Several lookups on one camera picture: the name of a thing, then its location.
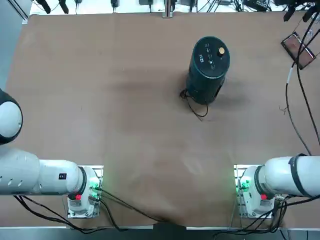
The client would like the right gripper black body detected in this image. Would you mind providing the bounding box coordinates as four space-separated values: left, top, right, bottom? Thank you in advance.
294 0 320 8

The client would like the green air fryer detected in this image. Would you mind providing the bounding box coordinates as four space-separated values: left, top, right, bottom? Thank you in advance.
185 36 231 105

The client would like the wooden tray with black rim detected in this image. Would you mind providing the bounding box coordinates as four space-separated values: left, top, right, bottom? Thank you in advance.
280 31 317 71

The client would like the aluminium profile bar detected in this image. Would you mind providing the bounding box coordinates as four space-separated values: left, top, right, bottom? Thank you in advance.
161 0 175 19

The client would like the black cable with white label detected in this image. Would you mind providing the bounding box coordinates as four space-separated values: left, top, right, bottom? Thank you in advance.
278 62 313 156

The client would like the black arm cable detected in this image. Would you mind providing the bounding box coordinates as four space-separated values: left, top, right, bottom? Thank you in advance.
296 21 320 147

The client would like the black air fryer cord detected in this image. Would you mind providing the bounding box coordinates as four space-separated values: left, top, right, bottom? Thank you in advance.
178 88 209 118

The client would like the black base cable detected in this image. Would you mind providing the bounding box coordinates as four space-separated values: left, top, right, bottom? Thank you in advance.
98 187 176 224

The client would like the black mount block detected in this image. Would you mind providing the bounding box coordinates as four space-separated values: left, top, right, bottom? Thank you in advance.
152 221 188 240

